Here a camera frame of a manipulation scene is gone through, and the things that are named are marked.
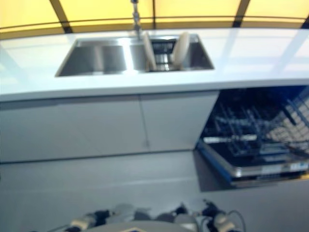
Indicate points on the dark window frame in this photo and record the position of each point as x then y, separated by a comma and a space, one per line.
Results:
63, 14

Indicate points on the narrow white cabinet door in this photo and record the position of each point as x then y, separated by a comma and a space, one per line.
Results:
176, 120

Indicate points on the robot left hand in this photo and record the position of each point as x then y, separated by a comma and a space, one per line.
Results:
102, 215

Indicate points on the chrome kitchen faucet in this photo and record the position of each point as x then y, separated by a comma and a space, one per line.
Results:
136, 19

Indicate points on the stainless steel sink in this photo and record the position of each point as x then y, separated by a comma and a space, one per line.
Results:
96, 58

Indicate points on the cream ceramic plate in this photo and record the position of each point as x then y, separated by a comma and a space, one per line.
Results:
179, 49
149, 52

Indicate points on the black dish rack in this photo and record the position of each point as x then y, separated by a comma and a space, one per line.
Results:
163, 52

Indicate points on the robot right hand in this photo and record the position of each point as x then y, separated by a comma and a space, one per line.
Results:
210, 207

